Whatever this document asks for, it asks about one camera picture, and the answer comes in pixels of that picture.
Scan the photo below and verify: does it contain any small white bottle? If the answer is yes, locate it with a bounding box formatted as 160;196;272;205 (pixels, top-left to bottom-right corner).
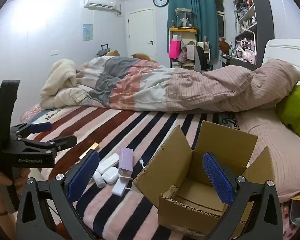
92;169;106;188

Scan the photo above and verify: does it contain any pink striped pillow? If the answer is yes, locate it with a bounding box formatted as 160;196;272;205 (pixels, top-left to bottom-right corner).
236;109;300;203

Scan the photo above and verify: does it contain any dark grey bookshelf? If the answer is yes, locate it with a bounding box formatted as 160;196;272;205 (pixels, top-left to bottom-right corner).
233;0;274;67

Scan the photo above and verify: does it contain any white earbuds case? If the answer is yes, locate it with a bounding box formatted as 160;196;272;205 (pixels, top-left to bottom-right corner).
102;167;119;185

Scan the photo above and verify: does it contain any white charger adapter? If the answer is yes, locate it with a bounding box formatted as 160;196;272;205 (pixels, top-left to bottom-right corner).
112;176;127;196

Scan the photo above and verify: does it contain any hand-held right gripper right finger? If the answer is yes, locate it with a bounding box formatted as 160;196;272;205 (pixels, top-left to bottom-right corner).
202;152;283;240

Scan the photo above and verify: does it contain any cream fleece blanket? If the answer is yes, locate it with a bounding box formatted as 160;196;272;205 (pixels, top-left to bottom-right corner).
40;59;90;109

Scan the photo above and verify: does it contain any brown cardboard box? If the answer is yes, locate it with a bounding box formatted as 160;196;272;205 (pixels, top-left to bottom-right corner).
132;120;275;240

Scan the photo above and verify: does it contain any purple rectangular box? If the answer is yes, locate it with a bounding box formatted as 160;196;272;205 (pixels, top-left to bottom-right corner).
118;147;134;180

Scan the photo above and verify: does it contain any green pillow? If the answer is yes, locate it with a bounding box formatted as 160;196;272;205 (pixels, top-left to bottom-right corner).
276;84;300;143

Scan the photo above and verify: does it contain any person's left forearm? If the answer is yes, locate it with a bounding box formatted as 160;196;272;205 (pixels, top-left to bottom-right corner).
0;206;17;240

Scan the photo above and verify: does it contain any yellow shelf rack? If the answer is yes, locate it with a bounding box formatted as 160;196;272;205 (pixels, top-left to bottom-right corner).
169;27;198;68

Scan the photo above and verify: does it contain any white door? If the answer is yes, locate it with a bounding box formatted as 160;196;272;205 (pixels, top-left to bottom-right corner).
127;9;157;59

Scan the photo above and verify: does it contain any white headboard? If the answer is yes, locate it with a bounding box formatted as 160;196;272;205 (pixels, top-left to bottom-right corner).
261;39;300;85

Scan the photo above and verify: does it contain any teal curtain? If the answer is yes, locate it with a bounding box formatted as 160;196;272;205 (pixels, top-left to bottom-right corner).
167;0;220;58

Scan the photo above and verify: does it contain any grey suitcase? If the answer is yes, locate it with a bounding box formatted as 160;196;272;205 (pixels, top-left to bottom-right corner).
96;44;113;57

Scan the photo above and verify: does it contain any white air conditioner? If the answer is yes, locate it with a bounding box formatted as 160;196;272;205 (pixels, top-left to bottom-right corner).
84;0;117;11

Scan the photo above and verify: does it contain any wall poster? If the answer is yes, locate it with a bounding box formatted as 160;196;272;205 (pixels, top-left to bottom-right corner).
83;24;93;41

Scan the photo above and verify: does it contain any striped fleece blanket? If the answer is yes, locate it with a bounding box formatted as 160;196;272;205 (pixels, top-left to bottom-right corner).
20;104;240;240

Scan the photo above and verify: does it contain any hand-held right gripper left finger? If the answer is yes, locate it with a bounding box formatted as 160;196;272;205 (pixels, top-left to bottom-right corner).
16;150;100;240

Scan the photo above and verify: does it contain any gold rectangular case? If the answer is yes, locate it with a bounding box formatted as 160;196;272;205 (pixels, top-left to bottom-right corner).
79;142;100;160

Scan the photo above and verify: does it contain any glass display case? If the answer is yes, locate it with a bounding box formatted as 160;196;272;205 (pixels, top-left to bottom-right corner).
175;8;193;28

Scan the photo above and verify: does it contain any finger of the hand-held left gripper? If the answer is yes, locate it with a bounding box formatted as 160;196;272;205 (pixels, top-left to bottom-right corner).
11;122;53;138
20;134;78;155

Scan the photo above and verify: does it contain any orange plush toy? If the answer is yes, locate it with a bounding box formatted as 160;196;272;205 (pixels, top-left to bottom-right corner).
219;41;230;55

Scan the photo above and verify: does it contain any pink bag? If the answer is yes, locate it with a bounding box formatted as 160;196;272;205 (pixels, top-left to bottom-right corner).
169;40;181;59

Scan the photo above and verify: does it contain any black chair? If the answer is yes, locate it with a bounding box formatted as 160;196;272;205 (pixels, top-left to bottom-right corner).
194;45;210;70

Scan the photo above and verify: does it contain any white power bank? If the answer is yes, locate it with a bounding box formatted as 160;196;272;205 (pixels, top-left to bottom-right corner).
97;153;120;174

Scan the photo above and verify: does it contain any white charging cable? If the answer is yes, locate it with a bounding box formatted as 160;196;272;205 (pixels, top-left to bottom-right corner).
124;158;145;190

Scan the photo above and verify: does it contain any pink and grey duvet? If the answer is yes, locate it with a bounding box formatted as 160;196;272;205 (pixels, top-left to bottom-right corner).
75;56;300;113

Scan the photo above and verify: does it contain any window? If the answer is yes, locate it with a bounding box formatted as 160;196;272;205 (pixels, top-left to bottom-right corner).
214;0;227;39

